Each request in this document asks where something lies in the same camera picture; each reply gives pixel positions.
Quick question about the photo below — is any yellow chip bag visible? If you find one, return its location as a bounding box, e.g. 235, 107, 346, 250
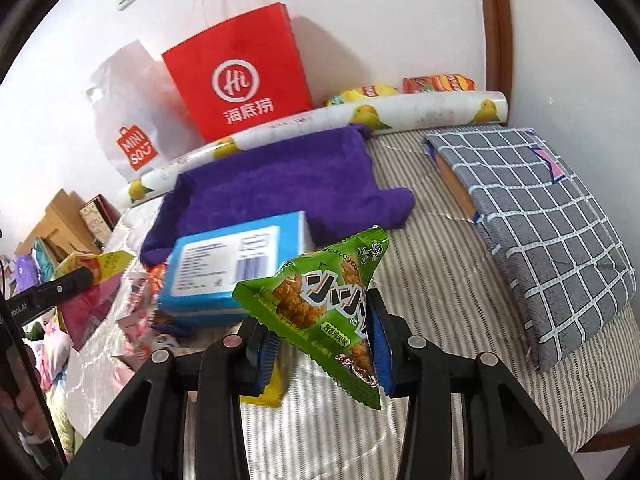
326, 84, 399, 106

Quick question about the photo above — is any green triangular snack packet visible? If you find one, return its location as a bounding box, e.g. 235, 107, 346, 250
232, 226, 390, 410

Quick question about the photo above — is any lemon print rolled mat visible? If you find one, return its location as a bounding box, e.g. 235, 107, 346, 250
119, 91, 509, 208

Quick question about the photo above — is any left hand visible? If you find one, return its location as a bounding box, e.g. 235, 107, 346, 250
1, 356, 50, 440

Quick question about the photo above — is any blue tissue pack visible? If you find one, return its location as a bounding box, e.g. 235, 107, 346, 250
158, 210, 314, 327

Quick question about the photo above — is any pink panda snack packet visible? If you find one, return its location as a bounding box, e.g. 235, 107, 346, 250
116, 263, 193, 372

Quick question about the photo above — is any grey checked fabric book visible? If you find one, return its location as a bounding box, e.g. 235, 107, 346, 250
423, 125, 637, 372

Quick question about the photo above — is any pink yellow snack packet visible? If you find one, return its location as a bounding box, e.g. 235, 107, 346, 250
54, 250, 134, 351

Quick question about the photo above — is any red paper Haidilao bag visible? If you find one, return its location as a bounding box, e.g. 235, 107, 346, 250
163, 2, 312, 142

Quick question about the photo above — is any cardboard boxes stack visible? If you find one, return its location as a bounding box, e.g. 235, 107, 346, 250
14, 188, 101, 259

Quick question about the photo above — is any patterned dark red box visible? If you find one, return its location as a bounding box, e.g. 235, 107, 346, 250
79, 194, 120, 249

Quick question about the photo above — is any brown wooden frame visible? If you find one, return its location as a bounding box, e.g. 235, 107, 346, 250
482, 0, 513, 103

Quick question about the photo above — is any orange chip bag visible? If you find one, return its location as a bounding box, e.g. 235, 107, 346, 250
402, 74, 476, 94

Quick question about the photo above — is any striped quilted bed cover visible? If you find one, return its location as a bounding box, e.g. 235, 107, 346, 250
64, 127, 640, 480

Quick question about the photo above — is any purple towel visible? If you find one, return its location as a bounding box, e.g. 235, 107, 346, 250
140, 126, 416, 268

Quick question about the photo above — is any white Miniso plastic bag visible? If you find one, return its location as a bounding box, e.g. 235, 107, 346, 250
86, 41, 203, 182

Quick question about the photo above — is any yellow triangular snack packet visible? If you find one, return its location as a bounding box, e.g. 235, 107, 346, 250
240, 354, 291, 408

